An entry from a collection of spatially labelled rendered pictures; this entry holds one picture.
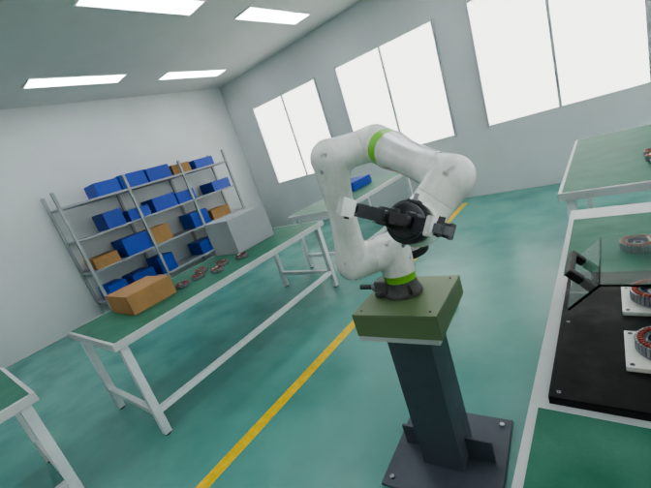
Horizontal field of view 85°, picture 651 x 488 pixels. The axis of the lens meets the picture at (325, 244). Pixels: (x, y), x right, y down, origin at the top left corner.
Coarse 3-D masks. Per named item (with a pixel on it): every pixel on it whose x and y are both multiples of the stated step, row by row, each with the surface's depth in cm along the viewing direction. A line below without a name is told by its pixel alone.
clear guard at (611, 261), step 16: (608, 240) 82; (624, 240) 80; (640, 240) 78; (592, 256) 81; (608, 256) 76; (624, 256) 74; (640, 256) 72; (592, 272) 75; (608, 272) 71; (624, 272) 69; (640, 272) 67; (576, 288) 76; (592, 288) 69; (576, 304) 72
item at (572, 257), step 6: (576, 252) 83; (570, 258) 81; (576, 258) 82; (582, 258) 82; (570, 264) 78; (582, 264) 82; (570, 270) 76; (570, 276) 76; (576, 276) 75; (582, 276) 76; (576, 282) 76
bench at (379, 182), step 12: (372, 180) 537; (384, 180) 500; (408, 180) 540; (360, 192) 467; (372, 192) 452; (408, 192) 547; (312, 204) 497; (324, 204) 464; (300, 216) 445; (312, 216) 434; (384, 228) 477; (300, 240) 467; (312, 264) 477
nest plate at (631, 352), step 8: (624, 336) 92; (632, 336) 91; (632, 344) 88; (632, 352) 86; (632, 360) 84; (640, 360) 83; (648, 360) 82; (632, 368) 82; (640, 368) 81; (648, 368) 81
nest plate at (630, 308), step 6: (624, 288) 110; (624, 294) 107; (624, 300) 104; (630, 300) 104; (624, 306) 102; (630, 306) 101; (636, 306) 100; (642, 306) 100; (624, 312) 100; (630, 312) 99; (636, 312) 98; (642, 312) 98; (648, 312) 97
